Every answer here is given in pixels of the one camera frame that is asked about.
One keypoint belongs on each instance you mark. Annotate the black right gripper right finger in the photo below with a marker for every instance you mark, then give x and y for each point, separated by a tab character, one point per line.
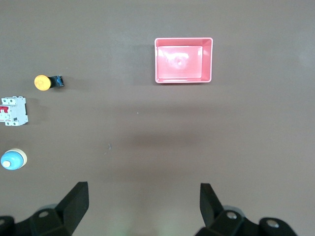
214	216

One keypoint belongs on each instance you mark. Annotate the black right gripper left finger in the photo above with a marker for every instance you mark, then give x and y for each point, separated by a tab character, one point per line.
71	211

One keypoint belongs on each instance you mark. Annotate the blue dome bell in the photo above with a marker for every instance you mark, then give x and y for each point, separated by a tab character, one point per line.
12	159

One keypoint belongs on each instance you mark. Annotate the pink plastic box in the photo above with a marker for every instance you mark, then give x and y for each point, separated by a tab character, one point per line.
182	61

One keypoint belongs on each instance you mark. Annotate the white circuit breaker red switch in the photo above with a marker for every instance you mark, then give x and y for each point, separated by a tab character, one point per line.
14	113

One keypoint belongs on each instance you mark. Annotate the yellow push button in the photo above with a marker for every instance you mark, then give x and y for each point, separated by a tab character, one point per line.
41	82

